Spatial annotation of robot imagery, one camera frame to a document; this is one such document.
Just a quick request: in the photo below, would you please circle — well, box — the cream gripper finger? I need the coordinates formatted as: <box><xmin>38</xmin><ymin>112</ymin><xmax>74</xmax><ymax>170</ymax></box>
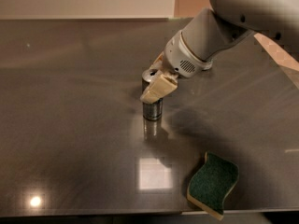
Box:
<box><xmin>152</xmin><ymin>52</ymin><xmax>164</xmax><ymax>69</ymax></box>
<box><xmin>140</xmin><ymin>71</ymin><xmax>178</xmax><ymax>104</ymax></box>

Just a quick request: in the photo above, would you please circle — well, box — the silver redbull can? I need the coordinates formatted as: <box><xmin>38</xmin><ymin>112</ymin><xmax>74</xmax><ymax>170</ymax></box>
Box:
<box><xmin>142</xmin><ymin>69</ymin><xmax>163</xmax><ymax>121</ymax></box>

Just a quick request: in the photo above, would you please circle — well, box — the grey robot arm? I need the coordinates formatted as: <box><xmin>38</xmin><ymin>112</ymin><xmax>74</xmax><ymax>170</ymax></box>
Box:
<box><xmin>141</xmin><ymin>0</ymin><xmax>299</xmax><ymax>104</ymax></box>

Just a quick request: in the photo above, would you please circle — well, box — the green yellow sponge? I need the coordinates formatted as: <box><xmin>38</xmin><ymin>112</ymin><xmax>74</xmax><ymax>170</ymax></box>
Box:
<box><xmin>187</xmin><ymin>152</ymin><xmax>239</xmax><ymax>220</ymax></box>

